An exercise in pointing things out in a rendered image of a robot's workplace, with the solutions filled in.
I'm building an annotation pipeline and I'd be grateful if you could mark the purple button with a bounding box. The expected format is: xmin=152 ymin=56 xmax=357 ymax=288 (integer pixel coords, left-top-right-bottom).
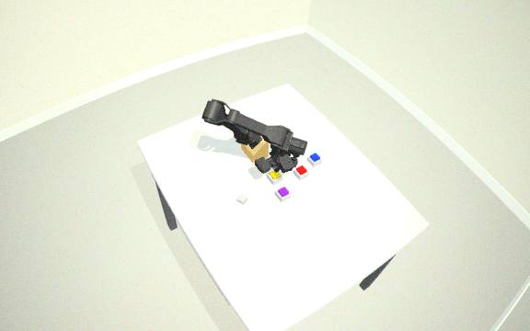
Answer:
xmin=275 ymin=187 xmax=292 ymax=203

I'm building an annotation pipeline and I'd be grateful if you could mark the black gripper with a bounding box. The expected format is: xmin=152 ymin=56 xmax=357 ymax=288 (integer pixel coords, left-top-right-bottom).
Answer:
xmin=255 ymin=145 xmax=300 ymax=174

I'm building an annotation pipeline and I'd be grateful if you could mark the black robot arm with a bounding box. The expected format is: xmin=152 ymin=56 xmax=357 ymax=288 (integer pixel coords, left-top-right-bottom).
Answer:
xmin=202 ymin=98 xmax=308 ymax=173

